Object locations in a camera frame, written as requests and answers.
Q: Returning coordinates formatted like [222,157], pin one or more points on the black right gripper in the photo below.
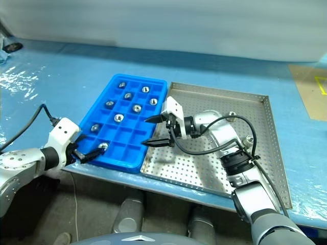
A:
[171,125]

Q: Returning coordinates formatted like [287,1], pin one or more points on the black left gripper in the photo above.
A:
[72,148]

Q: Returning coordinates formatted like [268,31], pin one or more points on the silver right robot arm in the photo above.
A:
[219,127]

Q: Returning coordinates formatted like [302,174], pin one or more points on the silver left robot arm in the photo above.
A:
[23,160]

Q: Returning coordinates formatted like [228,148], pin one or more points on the blue plastic compartment tray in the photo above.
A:
[127,132]

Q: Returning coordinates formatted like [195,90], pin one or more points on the perforated steel tray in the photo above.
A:
[178,163]

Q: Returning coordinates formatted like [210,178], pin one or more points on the grey rounded cylinder shape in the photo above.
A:
[129,217]
[201,224]

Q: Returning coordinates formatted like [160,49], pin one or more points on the brown shoe tip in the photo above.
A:
[63,239]

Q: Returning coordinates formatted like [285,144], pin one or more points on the grey housing with white chevron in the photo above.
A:
[138,239]

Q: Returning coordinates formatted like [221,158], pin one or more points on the white backdrop panel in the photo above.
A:
[163,23]

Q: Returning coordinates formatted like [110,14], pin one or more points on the dark round object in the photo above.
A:
[12,47]

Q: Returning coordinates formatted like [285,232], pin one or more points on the brown cardboard mat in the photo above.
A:
[309,97]

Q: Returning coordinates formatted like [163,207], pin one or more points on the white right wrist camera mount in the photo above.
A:
[175,106]

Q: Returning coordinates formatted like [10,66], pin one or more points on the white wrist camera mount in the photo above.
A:
[62,131]
[175,106]

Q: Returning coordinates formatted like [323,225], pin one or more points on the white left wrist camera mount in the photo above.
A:
[62,131]

